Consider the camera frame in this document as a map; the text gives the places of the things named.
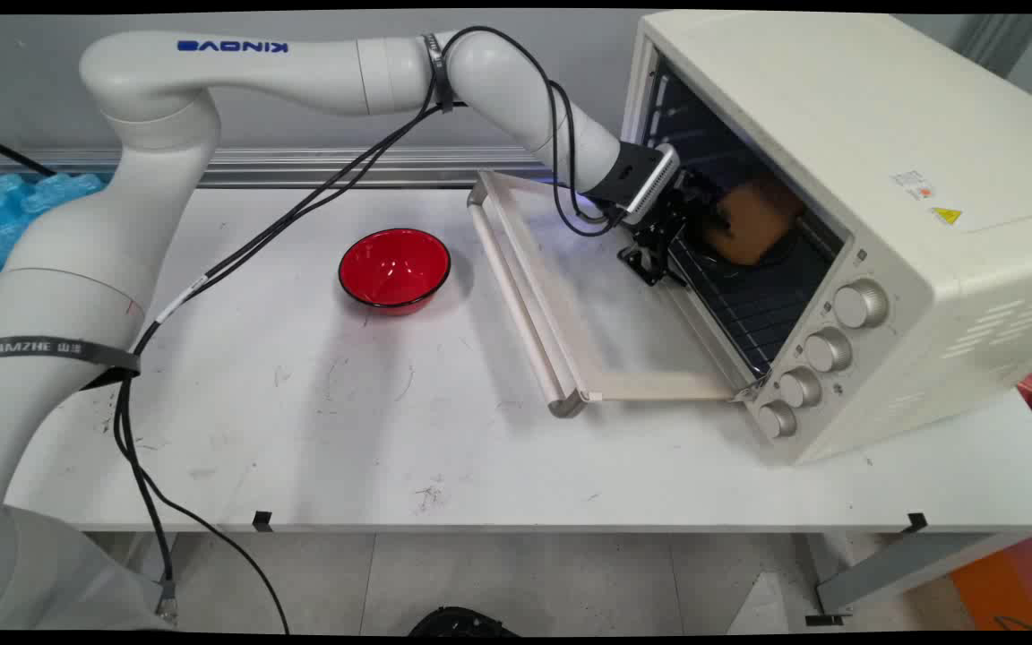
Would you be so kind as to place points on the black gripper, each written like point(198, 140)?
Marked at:
point(682, 208)

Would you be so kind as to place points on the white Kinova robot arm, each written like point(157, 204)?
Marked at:
point(211, 72)

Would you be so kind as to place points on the brown bread slice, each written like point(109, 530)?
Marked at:
point(758, 219)

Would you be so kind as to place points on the black round pan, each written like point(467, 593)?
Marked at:
point(771, 257)

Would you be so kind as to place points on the cream glass oven door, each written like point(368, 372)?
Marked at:
point(570, 305)

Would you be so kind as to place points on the largest silver oven knob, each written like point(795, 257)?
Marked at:
point(861, 304)

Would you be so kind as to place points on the cream toaster oven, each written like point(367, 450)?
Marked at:
point(883, 134)

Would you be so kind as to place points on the white label sticker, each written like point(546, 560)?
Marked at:
point(914, 184)

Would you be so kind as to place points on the yellow warning sticker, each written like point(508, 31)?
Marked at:
point(947, 216)

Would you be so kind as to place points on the red bowl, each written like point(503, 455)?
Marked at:
point(394, 267)

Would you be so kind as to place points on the black tape clip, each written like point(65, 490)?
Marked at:
point(917, 522)
point(262, 520)

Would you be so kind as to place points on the grey table leg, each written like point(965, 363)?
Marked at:
point(901, 564)

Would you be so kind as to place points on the black round floor object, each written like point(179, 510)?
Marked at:
point(460, 622)

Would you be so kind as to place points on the orange floor box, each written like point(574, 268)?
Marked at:
point(1013, 587)

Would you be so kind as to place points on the thin black rod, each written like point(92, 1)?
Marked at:
point(10, 152)

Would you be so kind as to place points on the blue bubble wrap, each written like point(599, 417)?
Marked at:
point(5, 215)

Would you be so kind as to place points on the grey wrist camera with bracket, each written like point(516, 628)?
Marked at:
point(650, 184)

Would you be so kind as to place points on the aluminium rail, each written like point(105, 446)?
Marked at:
point(319, 167)

